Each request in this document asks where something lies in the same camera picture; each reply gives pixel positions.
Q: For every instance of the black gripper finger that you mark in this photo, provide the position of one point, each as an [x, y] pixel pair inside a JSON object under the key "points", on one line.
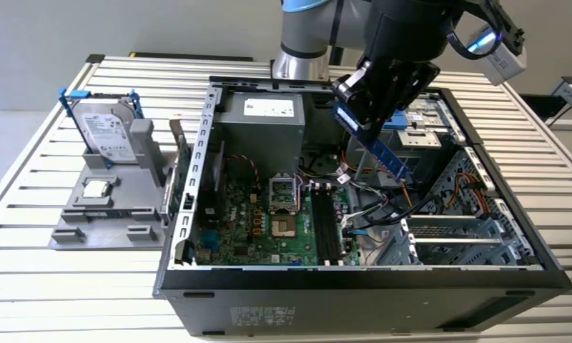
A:
{"points": [[379, 100], [417, 82]]}

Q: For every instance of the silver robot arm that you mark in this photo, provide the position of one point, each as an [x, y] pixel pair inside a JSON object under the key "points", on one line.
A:
{"points": [[306, 32]]}

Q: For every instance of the RAM slot white clips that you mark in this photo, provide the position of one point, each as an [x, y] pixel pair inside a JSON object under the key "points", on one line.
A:
{"points": [[322, 221]]}

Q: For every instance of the blue plastic bay latch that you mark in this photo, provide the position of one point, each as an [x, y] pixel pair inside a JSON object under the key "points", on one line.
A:
{"points": [[395, 123]]}

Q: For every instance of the grey metal disk bay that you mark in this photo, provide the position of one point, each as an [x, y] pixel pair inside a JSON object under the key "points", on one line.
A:
{"points": [[429, 141]]}

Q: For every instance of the grey power supply unit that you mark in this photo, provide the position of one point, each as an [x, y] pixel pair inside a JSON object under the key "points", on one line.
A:
{"points": [[262, 160]]}

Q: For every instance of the CPU socket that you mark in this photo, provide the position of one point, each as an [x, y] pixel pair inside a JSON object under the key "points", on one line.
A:
{"points": [[283, 227]]}

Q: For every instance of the grey metal drive cage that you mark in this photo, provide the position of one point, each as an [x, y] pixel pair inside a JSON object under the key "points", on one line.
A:
{"points": [[458, 241]]}

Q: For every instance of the green graphics card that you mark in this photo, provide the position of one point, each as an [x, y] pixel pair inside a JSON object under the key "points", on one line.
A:
{"points": [[184, 160]]}

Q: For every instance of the green motherboard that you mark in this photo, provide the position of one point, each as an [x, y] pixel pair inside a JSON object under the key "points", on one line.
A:
{"points": [[238, 228]]}

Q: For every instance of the grey parts rack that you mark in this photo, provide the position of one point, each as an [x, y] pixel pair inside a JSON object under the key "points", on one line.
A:
{"points": [[146, 153]]}

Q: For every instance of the hard disk in blue carrier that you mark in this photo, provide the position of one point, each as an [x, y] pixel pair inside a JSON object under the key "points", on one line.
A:
{"points": [[107, 132]]}

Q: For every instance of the black PC case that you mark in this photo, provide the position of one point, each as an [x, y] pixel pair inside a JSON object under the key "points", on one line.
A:
{"points": [[315, 314]]}

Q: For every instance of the silver CPU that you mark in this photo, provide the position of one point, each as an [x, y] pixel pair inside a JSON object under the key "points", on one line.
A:
{"points": [[96, 188]]}

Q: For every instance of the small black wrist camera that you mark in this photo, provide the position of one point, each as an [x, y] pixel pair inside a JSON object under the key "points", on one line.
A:
{"points": [[346, 89]]}

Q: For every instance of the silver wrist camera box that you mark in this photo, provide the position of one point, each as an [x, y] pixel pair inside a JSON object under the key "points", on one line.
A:
{"points": [[503, 66]]}

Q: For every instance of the black camera bracket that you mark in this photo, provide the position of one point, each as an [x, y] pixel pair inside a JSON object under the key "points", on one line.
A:
{"points": [[510, 25]]}

